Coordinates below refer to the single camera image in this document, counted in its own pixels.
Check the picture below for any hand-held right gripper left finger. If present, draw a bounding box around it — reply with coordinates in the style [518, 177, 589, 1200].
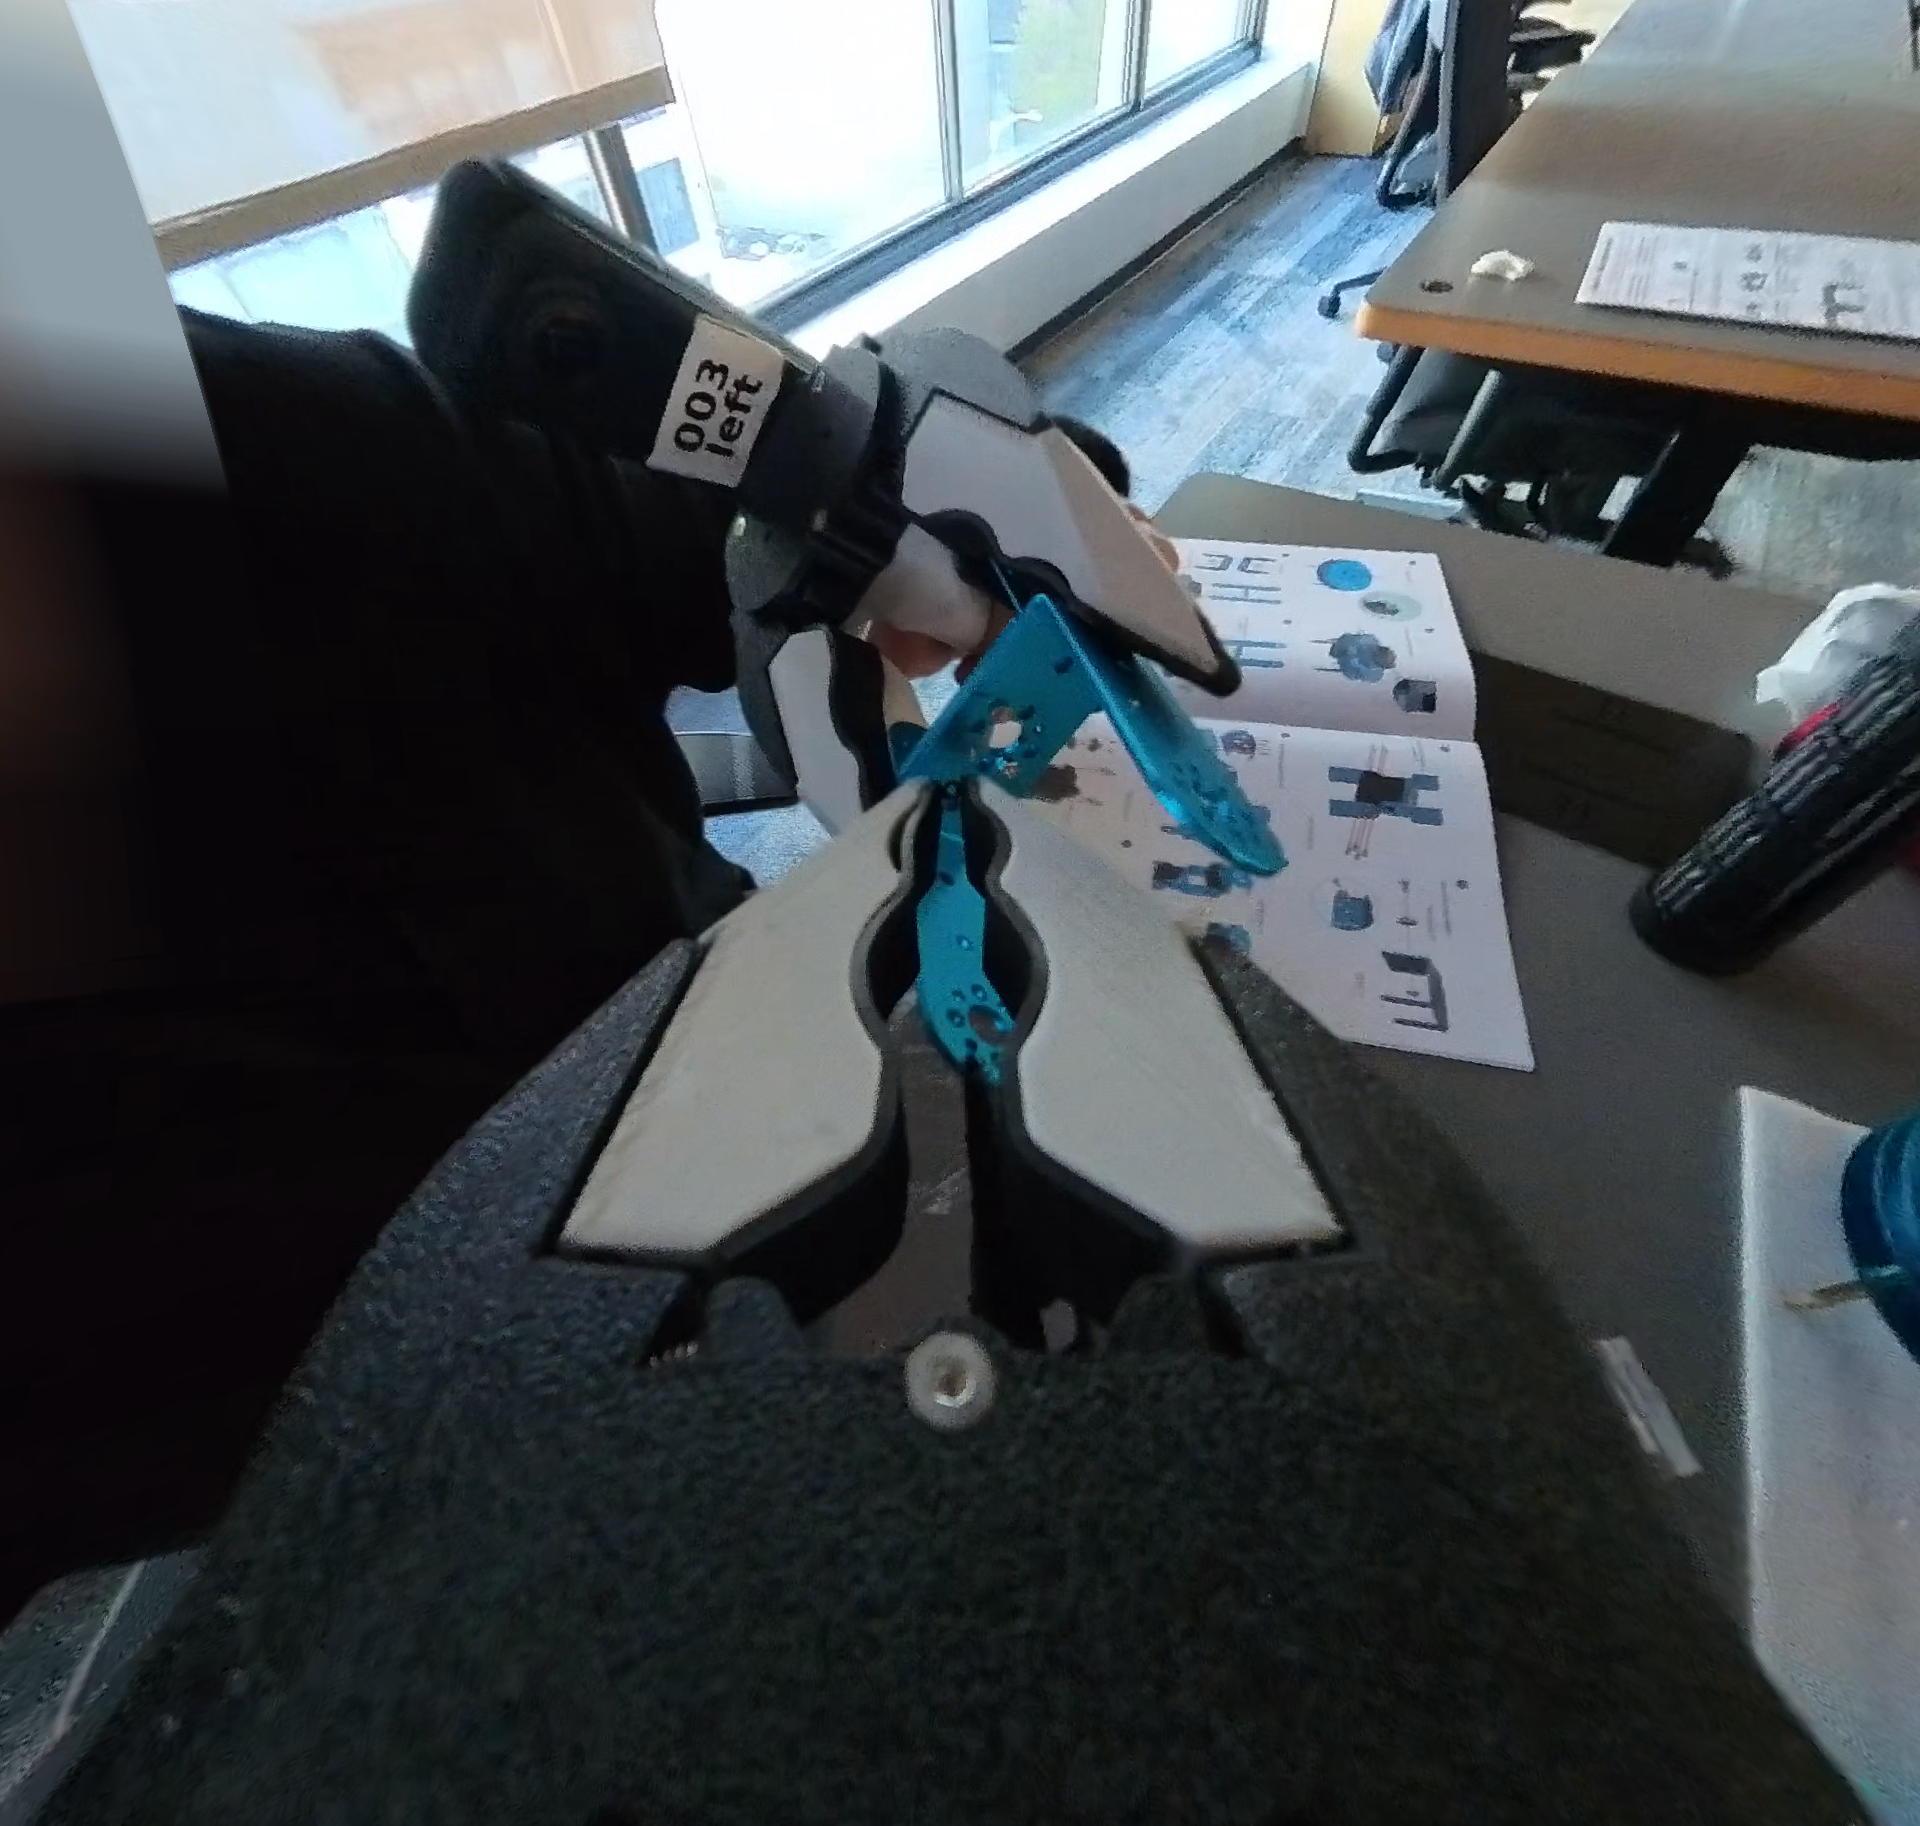
[559, 781, 962, 1322]

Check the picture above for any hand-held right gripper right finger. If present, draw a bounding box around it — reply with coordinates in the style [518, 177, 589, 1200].
[951, 781, 1343, 1357]

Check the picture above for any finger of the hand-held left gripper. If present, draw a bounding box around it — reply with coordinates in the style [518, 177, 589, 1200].
[902, 390, 1240, 700]

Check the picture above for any long blue U bracket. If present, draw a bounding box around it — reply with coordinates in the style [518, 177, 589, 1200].
[895, 595, 1293, 1099]

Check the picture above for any person's left forearm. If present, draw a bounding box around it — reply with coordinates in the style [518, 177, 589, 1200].
[177, 304, 756, 930]

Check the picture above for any wooden office desk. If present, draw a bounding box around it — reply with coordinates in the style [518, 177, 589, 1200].
[1352, 0, 1920, 566]

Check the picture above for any person's left hand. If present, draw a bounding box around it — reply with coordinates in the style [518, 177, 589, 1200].
[864, 609, 978, 688]

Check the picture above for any assembly instruction booklet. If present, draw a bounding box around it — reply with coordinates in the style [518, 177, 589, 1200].
[1162, 537, 1539, 1078]

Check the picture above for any large glass window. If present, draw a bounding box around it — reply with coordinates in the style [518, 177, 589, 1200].
[31, 0, 1310, 314]

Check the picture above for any black office chair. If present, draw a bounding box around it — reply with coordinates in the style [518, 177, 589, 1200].
[1343, 345, 1747, 576]
[1315, 0, 1596, 314]

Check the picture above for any person's dark clothing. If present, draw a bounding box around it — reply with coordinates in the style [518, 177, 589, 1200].
[0, 479, 704, 1602]

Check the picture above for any grey flat box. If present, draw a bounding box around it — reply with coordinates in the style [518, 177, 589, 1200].
[1462, 641, 1799, 867]

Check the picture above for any dark hanging jacket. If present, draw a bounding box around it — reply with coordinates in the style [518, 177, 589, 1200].
[1369, 0, 1478, 197]

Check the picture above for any black slotted cylinder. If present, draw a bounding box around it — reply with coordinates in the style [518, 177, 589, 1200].
[1634, 641, 1920, 980]

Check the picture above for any printed paper sheet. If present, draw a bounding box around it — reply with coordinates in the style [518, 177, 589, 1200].
[1577, 221, 1920, 345]

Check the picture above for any white foam board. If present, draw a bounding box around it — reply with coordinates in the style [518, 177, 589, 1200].
[1732, 1093, 1920, 1765]

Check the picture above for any white crumpled plastic bag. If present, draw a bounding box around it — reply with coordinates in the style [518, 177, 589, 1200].
[1755, 585, 1920, 721]

